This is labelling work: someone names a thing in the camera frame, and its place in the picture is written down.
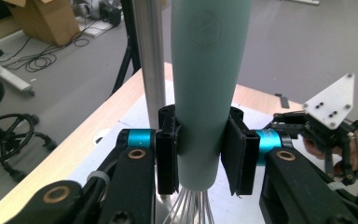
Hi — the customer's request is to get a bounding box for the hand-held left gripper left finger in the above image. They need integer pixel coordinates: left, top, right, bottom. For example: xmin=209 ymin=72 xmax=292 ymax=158
xmin=117 ymin=105 xmax=182 ymax=196

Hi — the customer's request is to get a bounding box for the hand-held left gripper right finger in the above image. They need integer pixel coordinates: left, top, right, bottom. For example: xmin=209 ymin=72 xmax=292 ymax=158
xmin=219 ymin=105 xmax=283 ymax=197

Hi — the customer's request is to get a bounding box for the whisk with mint green handle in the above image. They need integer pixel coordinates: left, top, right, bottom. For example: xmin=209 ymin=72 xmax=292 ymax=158
xmin=161 ymin=0 xmax=254 ymax=224

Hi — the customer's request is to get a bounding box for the metal utensil stand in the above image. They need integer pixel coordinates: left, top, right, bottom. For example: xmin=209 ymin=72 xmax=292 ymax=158
xmin=131 ymin=0 xmax=174 ymax=224

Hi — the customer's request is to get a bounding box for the grey tape piece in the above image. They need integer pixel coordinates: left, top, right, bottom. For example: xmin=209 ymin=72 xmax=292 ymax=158
xmin=274 ymin=92 xmax=291 ymax=109

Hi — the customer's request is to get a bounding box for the white flat board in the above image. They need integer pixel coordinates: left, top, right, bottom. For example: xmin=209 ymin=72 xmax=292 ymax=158
xmin=82 ymin=19 xmax=116 ymax=39

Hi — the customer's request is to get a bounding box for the large open cardboard box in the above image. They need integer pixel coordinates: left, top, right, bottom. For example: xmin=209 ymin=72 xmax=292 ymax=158
xmin=2 ymin=0 xmax=81 ymax=47

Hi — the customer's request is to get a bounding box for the white stand base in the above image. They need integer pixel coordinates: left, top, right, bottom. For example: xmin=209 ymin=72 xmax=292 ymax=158
xmin=0 ymin=39 xmax=35 ymax=97

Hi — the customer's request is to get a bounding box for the black metal frame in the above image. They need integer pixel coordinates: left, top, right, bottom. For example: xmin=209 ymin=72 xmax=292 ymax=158
xmin=110 ymin=0 xmax=142 ymax=96

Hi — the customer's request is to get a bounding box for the coiled black floor cable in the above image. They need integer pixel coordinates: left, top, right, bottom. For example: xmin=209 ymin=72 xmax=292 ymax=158
xmin=0 ymin=36 xmax=91 ymax=74

